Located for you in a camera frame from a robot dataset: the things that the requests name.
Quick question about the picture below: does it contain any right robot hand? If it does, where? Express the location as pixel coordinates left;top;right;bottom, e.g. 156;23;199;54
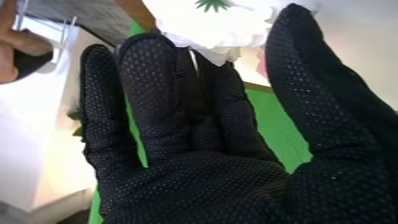
78;3;398;224

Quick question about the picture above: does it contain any white flower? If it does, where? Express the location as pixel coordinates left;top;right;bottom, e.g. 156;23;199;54
140;0;284;67

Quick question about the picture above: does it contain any white sheet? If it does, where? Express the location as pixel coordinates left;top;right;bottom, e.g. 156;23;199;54
236;0;398;111

